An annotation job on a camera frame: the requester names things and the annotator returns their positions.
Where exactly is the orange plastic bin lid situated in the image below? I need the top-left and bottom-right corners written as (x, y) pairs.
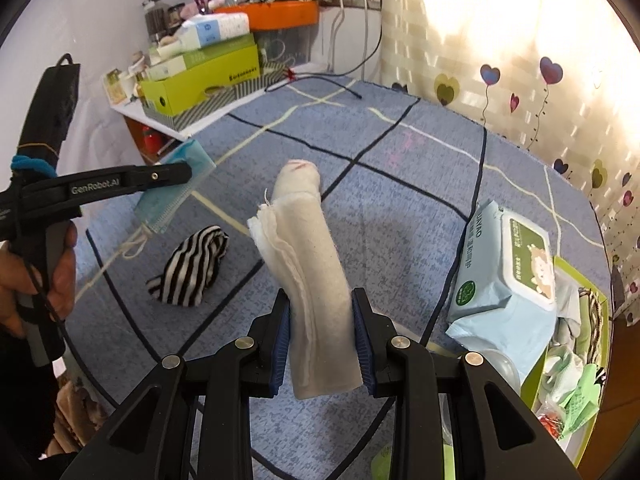
top-left (215, 0), bottom-right (320, 32)

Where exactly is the person left hand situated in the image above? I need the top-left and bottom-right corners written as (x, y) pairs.
top-left (0, 223), bottom-right (77, 338)

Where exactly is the green white flat box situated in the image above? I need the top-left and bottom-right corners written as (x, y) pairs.
top-left (145, 34), bottom-right (255, 81)

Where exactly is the blue checked bed sheet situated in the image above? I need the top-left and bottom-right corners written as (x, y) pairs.
top-left (67, 80), bottom-right (610, 408)

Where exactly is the black white striped sock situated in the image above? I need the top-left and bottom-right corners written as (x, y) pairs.
top-left (146, 226), bottom-right (229, 308)

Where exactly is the blue wet wipes pack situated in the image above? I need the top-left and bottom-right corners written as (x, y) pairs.
top-left (446, 200), bottom-right (556, 380)

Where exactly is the white towel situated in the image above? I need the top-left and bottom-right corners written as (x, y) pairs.
top-left (247, 159), bottom-right (362, 400)

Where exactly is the heart pattern curtain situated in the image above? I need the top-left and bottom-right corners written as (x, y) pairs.
top-left (381, 0), bottom-right (639, 322)

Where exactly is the pale mint sock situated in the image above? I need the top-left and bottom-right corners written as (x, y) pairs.
top-left (538, 346), bottom-right (585, 405)

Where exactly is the green rabbit towel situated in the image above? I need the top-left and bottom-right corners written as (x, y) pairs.
top-left (574, 287), bottom-right (608, 367)

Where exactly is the glass jar dark lid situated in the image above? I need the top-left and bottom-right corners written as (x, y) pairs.
top-left (142, 0), bottom-right (168, 44)

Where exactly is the black cable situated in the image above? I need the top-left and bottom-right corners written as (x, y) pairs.
top-left (263, 0), bottom-right (385, 102)

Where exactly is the lime green cardboard box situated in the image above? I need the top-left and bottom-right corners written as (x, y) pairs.
top-left (141, 44), bottom-right (260, 116)

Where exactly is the blue face mask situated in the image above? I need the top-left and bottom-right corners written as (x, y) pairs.
top-left (118, 139), bottom-right (216, 259)

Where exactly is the red snack packet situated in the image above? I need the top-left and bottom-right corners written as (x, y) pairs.
top-left (536, 401), bottom-right (566, 440)

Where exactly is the green paper piece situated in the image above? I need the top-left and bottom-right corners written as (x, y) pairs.
top-left (559, 363), bottom-right (606, 440)

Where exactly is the white blue tissue pack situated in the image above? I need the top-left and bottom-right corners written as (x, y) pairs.
top-left (176, 12), bottom-right (250, 51)

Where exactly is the green rimmed white box lid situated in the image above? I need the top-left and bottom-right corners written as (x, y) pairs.
top-left (521, 256), bottom-right (612, 465)

